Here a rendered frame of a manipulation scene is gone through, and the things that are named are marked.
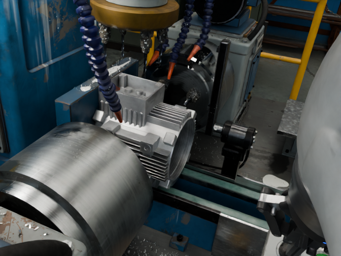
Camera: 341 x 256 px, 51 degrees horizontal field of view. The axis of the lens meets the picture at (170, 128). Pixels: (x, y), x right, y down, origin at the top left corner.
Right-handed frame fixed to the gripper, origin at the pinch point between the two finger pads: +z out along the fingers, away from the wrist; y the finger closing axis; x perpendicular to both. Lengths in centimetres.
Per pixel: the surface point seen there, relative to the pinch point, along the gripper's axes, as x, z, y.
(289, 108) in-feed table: -61, 64, 4
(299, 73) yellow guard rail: -178, 190, 2
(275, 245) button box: -0.4, 8.3, 2.0
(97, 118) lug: -16, 16, 45
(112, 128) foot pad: -14.7, 15.6, 40.1
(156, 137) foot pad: -15.7, 16.4, 30.2
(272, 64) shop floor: -273, 304, 33
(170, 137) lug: -16.4, 15.6, 26.9
